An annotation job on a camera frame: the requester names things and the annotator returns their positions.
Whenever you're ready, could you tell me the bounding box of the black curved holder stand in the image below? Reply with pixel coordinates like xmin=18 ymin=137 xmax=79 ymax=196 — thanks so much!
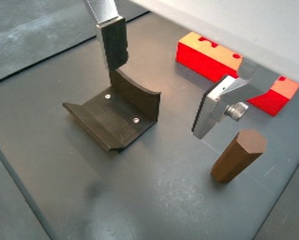
xmin=63 ymin=69 xmax=161 ymax=151

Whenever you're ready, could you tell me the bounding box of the brown hexagon peg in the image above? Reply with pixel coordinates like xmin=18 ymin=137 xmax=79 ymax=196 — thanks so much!
xmin=210 ymin=129 xmax=268 ymax=184

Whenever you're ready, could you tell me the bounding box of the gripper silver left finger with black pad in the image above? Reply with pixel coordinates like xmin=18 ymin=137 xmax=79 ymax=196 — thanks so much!
xmin=83 ymin=0 xmax=129 ymax=71

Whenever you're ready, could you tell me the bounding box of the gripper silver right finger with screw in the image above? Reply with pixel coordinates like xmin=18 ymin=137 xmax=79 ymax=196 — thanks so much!
xmin=192 ymin=58 xmax=280 ymax=139

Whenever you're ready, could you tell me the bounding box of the red peg board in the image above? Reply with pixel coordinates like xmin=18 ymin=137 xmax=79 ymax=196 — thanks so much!
xmin=176 ymin=32 xmax=299 ymax=116

